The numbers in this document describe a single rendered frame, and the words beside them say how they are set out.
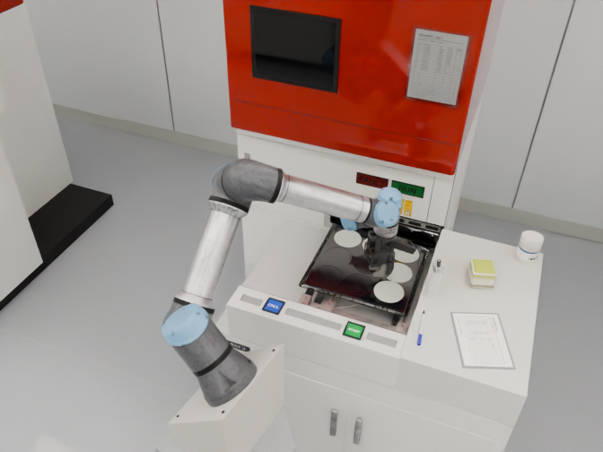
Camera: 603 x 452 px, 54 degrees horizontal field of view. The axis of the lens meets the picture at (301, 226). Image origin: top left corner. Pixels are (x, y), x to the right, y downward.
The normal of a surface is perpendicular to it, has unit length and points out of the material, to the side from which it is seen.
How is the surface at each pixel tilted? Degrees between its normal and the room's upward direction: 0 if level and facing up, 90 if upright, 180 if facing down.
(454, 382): 90
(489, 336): 0
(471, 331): 0
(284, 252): 0
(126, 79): 90
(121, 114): 90
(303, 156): 90
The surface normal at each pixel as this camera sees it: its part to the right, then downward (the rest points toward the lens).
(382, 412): -0.36, 0.58
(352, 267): 0.02, -0.77
